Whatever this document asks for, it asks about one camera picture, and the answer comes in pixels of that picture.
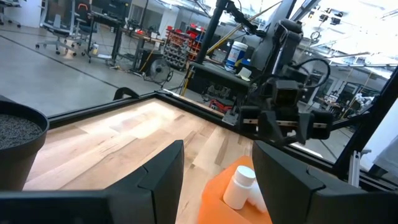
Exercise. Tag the red parts bin rack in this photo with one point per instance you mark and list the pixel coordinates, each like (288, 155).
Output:
(182, 43)

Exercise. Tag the potted tree in black pot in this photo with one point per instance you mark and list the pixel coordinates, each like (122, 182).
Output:
(18, 161)

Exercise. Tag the white wipes canister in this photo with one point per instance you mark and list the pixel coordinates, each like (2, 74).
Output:
(237, 56)

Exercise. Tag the black floor fan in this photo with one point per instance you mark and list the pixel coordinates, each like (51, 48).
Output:
(159, 71)

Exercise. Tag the black cart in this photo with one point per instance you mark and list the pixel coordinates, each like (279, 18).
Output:
(217, 74)

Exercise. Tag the white plastic pill bottle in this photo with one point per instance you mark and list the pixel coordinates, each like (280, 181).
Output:
(237, 189)
(257, 199)

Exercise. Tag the aluminium extrusion bar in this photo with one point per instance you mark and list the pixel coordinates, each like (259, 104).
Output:
(354, 168)

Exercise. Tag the yellow rod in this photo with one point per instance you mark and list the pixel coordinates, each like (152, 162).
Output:
(231, 35)

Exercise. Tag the black table edge frame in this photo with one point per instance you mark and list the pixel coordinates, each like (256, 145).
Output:
(102, 107)

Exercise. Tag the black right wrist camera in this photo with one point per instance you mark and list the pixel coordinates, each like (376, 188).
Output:
(286, 93)

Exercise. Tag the grey office chair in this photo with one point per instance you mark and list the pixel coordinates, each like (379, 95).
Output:
(57, 31)

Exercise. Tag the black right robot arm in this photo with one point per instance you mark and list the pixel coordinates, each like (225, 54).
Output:
(286, 43)

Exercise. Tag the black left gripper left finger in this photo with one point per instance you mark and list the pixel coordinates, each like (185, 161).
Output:
(149, 199)

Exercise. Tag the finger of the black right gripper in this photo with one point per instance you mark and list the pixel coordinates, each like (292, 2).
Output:
(272, 130)
(305, 130)

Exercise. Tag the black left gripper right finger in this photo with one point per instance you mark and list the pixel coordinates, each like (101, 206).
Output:
(289, 193)

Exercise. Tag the translucent orange plastic basket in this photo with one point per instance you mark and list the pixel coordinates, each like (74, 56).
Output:
(214, 199)

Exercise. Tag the black rig post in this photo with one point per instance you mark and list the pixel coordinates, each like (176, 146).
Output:
(367, 124)

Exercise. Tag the wooden desk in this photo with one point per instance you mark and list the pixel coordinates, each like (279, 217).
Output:
(143, 37)

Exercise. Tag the black stand pole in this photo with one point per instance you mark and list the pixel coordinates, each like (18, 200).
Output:
(211, 31)

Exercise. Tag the black office desk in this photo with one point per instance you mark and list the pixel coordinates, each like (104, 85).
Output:
(105, 21)

